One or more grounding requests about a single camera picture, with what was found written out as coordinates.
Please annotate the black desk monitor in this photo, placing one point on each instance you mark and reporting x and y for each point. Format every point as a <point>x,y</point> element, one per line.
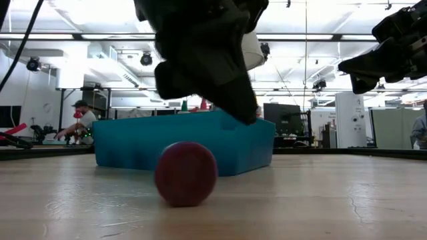
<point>282,113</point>

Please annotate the black aluminium table frame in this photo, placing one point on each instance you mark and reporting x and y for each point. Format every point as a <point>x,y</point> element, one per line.
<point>333,151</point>

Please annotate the green food coloring bottle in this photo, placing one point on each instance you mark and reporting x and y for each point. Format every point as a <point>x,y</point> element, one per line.
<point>184,106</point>

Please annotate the person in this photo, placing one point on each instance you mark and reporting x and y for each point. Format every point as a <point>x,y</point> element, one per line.
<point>420,130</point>
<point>87,121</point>

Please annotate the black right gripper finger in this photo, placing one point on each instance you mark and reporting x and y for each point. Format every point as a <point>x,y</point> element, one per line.
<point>365,83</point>
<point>393,60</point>

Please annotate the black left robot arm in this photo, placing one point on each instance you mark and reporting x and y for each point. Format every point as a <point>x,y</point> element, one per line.
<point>3,10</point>

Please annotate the dark red food coloring bottle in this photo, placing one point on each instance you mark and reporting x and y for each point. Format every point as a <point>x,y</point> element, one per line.
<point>185,173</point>

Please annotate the green partition panel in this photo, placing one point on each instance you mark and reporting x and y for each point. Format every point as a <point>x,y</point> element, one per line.
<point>390,126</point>

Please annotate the black ceiling-mounted camera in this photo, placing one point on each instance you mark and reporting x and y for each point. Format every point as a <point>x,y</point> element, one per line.
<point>33,64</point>
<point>320,83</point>
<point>146,59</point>
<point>265,50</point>

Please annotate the black wall monitor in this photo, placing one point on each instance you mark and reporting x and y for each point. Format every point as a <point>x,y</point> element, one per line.
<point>10,116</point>

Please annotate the silver lamp with white shade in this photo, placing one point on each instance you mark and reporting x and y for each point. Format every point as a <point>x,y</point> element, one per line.
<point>253,50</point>

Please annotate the background black robot arm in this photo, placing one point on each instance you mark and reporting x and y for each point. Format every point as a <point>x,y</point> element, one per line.
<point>41,131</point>

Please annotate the teal plastic bin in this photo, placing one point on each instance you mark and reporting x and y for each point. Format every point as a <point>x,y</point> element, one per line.
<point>133,143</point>

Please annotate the black bent bar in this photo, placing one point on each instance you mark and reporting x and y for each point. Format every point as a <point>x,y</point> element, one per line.
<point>16,141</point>

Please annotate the red-orange food coloring bottle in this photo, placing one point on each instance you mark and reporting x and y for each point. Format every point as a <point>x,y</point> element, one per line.
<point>203,105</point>

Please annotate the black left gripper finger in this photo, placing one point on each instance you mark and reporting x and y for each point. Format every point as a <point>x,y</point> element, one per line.
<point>173,81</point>
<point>257,13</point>

